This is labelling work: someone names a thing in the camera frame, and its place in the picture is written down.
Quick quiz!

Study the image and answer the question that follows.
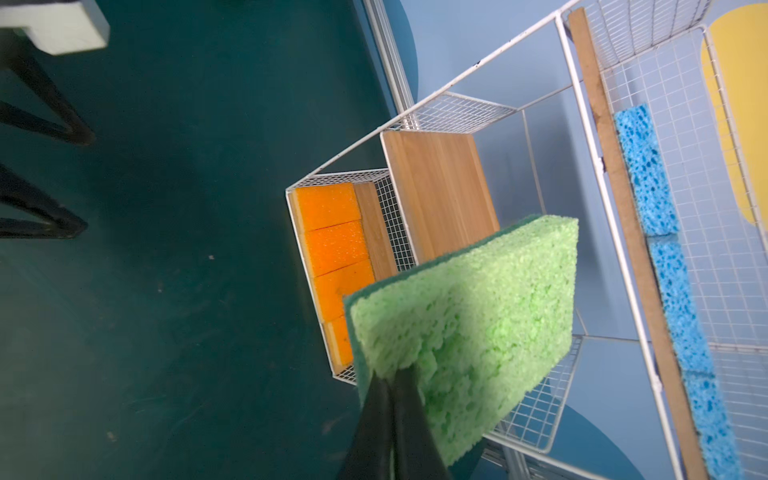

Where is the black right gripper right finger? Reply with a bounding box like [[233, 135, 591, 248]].
[[392, 367, 452, 479]]

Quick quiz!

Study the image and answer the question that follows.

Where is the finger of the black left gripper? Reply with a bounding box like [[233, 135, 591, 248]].
[[1, 166, 88, 239], [1, 35, 96, 146]]

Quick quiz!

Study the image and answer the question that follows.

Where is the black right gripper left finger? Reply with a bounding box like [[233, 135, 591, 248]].
[[337, 375, 394, 480]]

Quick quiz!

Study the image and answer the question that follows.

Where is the green sponge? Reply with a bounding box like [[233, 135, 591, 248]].
[[344, 215, 579, 464]]

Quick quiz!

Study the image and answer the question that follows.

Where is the orange sponge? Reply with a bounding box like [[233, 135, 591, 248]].
[[313, 259, 375, 323], [290, 183, 361, 232], [301, 220, 368, 278], [324, 316, 354, 373]]

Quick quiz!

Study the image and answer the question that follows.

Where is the blue sponge front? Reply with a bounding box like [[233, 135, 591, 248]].
[[648, 235, 714, 375]]

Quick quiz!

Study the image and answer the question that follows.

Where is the blue sponge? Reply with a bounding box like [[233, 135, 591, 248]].
[[648, 235, 714, 375], [683, 371, 744, 480], [614, 104, 680, 237]]

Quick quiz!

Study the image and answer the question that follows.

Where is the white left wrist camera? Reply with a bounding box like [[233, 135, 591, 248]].
[[1, 0, 111, 56]]

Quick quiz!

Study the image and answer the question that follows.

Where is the aluminium frame rail back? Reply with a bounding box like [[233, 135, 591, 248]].
[[362, 0, 414, 114]]

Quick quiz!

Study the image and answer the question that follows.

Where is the white wire three-tier shelf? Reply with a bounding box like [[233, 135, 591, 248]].
[[286, 1, 767, 479]]

